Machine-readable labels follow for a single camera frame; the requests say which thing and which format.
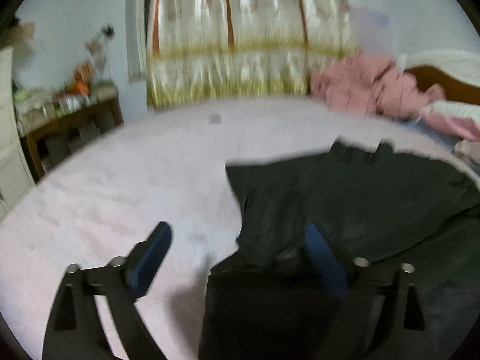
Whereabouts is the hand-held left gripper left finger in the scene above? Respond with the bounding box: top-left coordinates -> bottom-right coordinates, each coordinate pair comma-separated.
41,221 -> 173,360

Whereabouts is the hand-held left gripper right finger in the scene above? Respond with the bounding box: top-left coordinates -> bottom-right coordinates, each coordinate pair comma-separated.
305,224 -> 438,360

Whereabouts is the black coat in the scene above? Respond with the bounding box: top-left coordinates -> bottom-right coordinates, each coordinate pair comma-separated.
198,139 -> 480,360

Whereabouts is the bed with pink sheet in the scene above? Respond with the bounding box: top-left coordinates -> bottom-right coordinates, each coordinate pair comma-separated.
0,95 -> 480,360

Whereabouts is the wooden side table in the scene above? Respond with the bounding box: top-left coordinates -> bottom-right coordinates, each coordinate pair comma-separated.
18,85 -> 125,182

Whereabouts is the light blue cloth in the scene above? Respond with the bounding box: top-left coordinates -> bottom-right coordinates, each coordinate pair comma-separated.
393,117 -> 463,152

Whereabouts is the pink quilt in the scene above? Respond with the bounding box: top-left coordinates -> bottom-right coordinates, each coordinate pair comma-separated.
308,52 -> 448,121

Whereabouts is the pink pillow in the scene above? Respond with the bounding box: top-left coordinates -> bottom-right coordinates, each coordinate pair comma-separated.
453,139 -> 480,167

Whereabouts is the white drawer cabinet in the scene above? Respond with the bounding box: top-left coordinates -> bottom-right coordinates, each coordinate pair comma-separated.
0,47 -> 37,219

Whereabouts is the white floral pillow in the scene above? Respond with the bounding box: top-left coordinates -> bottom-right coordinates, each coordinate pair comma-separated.
419,99 -> 480,140

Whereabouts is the white and wooden headboard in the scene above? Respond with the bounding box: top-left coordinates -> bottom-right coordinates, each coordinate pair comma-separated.
397,49 -> 480,110

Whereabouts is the black clamp desk lamp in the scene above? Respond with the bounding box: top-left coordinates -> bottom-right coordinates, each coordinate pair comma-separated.
84,23 -> 116,52

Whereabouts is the tree print curtain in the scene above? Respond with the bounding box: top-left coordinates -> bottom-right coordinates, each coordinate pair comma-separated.
144,0 -> 361,110

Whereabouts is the cardboard box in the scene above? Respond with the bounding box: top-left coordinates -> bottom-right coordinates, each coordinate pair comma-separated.
14,22 -> 37,43

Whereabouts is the white frame window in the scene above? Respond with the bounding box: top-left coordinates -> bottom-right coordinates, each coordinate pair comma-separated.
125,0 -> 155,84

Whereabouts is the pale wall poster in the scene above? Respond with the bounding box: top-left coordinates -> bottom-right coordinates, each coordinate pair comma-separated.
348,5 -> 391,56

